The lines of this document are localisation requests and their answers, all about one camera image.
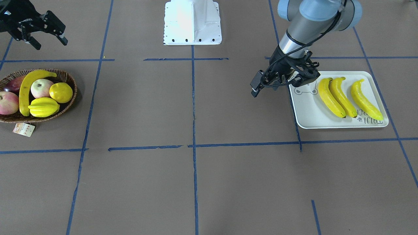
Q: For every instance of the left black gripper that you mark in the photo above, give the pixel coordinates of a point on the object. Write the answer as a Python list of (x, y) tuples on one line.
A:
[(282, 64)]

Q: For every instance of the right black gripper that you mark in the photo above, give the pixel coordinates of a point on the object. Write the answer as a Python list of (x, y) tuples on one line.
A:
[(13, 19)]

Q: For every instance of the yellow banana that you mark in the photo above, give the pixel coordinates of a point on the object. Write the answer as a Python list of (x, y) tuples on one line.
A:
[(361, 100), (328, 99), (25, 88), (336, 90)]

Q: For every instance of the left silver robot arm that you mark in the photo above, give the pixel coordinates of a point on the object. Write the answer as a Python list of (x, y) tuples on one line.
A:
[(310, 20)]

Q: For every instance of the brown wicker basket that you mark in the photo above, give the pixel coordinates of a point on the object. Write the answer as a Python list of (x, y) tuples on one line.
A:
[(63, 76)]

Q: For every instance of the basket paper tag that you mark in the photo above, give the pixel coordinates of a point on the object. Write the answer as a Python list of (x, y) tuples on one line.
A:
[(24, 129)]

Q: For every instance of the pale green pink apple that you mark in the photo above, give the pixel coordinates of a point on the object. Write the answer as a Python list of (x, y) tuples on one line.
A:
[(41, 88)]

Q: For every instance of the white bear tray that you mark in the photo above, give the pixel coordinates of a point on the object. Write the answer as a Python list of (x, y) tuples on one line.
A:
[(312, 113)]

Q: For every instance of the dark red mango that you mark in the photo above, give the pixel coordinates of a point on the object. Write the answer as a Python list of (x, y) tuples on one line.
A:
[(14, 85)]

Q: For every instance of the yellow pear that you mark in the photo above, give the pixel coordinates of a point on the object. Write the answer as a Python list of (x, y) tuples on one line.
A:
[(61, 92)]

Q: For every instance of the yellow star fruit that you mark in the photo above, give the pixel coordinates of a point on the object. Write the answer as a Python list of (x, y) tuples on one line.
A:
[(43, 107)]

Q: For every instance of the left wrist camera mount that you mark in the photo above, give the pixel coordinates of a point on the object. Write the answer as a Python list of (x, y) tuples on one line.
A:
[(306, 70)]

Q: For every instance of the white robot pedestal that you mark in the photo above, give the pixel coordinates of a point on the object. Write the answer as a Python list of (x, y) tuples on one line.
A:
[(192, 22)]

